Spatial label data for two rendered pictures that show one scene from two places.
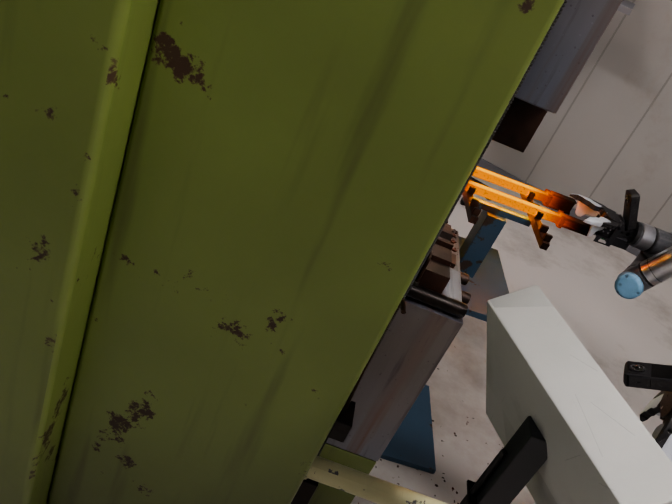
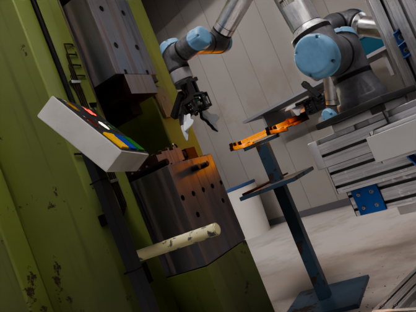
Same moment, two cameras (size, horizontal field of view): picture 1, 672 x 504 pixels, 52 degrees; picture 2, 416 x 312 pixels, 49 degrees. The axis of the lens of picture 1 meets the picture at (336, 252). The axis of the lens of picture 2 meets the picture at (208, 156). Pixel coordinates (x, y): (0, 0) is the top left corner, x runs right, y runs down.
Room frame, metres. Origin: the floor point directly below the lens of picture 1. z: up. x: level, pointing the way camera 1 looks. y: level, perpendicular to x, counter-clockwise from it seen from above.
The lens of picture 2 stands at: (-0.31, -1.56, 0.76)
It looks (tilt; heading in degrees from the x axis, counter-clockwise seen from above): 4 degrees up; 36
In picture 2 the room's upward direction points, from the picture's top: 22 degrees counter-clockwise
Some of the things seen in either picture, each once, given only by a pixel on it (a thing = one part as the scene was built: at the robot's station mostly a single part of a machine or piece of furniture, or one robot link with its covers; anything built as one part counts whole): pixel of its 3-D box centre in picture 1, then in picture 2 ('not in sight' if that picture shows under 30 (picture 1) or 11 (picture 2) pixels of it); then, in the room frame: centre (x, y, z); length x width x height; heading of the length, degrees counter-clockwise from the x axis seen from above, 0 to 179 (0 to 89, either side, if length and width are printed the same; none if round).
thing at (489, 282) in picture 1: (461, 271); (278, 182); (1.81, -0.37, 0.65); 0.40 x 0.30 x 0.02; 10
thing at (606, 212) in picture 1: (614, 228); (315, 103); (1.87, -0.70, 0.95); 0.12 x 0.08 x 0.09; 101
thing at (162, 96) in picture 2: not in sight; (164, 102); (1.57, -0.06, 1.27); 0.09 x 0.02 x 0.17; 6
